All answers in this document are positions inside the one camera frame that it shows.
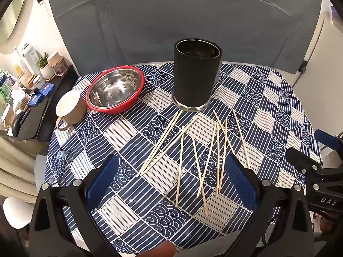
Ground white stool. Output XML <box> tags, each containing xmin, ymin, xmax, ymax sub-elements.
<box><xmin>3</xmin><ymin>197</ymin><xmax>33</xmax><ymax>229</ymax></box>

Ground blue white patterned tablecloth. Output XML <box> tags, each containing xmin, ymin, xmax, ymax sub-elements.
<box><xmin>44</xmin><ymin>61</ymin><xmax>323</xmax><ymax>257</ymax></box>

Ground dark side cabinet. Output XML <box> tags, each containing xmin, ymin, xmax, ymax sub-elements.
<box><xmin>0</xmin><ymin>64</ymin><xmax>79</xmax><ymax>142</ymax></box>

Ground bunch of wooden chopsticks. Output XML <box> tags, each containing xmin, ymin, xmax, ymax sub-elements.
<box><xmin>137</xmin><ymin>108</ymin><xmax>251</xmax><ymax>217</ymax></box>

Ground black cylindrical utensil holder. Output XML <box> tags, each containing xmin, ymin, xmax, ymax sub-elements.
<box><xmin>172</xmin><ymin>39</ymin><xmax>223</xmax><ymax>112</ymax></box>

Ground beige ceramic mug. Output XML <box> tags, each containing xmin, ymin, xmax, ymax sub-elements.
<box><xmin>55</xmin><ymin>90</ymin><xmax>87</xmax><ymax>132</ymax></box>

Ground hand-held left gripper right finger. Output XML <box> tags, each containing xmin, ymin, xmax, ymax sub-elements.
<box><xmin>222</xmin><ymin>154</ymin><xmax>315</xmax><ymax>257</ymax></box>

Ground beige framed mirror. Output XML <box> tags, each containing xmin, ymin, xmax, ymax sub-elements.
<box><xmin>0</xmin><ymin>0</ymin><xmax>31</xmax><ymax>47</ymax></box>

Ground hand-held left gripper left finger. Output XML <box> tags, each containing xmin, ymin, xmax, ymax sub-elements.
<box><xmin>28</xmin><ymin>154</ymin><xmax>120</xmax><ymax>257</ymax></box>

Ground white lidded jar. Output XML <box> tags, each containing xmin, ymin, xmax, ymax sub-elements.
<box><xmin>33</xmin><ymin>75</ymin><xmax>46</xmax><ymax>89</ymax></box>

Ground person's left hand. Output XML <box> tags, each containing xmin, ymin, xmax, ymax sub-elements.
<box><xmin>145</xmin><ymin>240</ymin><xmax>176</xmax><ymax>257</ymax></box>

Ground grey fabric backdrop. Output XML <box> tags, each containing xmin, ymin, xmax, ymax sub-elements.
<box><xmin>45</xmin><ymin>0</ymin><xmax>333</xmax><ymax>73</ymax></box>

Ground small plant in white pot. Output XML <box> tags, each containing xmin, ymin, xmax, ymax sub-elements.
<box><xmin>38</xmin><ymin>53</ymin><xmax>55</xmax><ymax>80</ymax></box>

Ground black handset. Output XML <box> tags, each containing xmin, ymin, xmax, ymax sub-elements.
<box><xmin>12</xmin><ymin>110</ymin><xmax>30</xmax><ymax>137</ymax></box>

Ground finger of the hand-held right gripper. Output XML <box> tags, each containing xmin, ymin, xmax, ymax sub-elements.
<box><xmin>285</xmin><ymin>148</ymin><xmax>322</xmax><ymax>177</ymax></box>
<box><xmin>315</xmin><ymin>129</ymin><xmax>343</xmax><ymax>164</ymax></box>

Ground pale pink ceramic cup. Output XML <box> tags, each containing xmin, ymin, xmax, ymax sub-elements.
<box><xmin>48</xmin><ymin>51</ymin><xmax>62</xmax><ymax>66</ymax></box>

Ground person's right hand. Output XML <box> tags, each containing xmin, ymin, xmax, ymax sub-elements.
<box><xmin>320</xmin><ymin>215</ymin><xmax>342</xmax><ymax>233</ymax></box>

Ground clear frame eyeglasses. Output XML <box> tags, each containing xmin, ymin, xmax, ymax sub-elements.
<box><xmin>49</xmin><ymin>150</ymin><xmax>74</xmax><ymax>186</ymax></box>

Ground red rimmed steel bowl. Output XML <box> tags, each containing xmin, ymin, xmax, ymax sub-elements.
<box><xmin>86</xmin><ymin>66</ymin><xmax>145</xmax><ymax>114</ymax></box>

